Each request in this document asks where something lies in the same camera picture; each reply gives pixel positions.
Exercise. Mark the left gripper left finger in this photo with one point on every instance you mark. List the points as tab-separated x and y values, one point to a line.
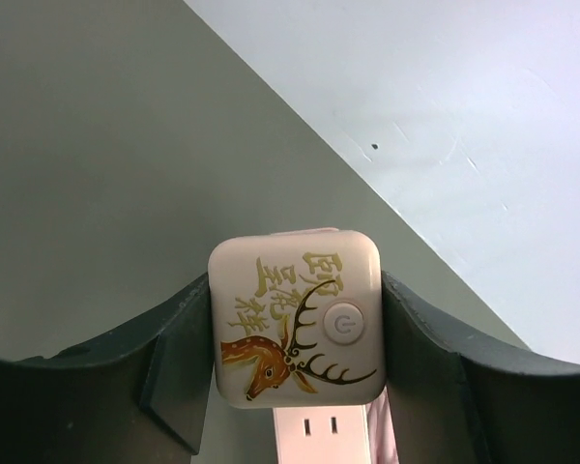
135	394

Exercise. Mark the pink deer cube adapter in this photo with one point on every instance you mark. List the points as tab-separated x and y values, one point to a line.
298	319

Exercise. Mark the pink power strip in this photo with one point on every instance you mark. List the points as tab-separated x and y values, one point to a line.
322	435

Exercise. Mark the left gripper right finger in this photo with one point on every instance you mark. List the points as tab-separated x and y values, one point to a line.
459	395

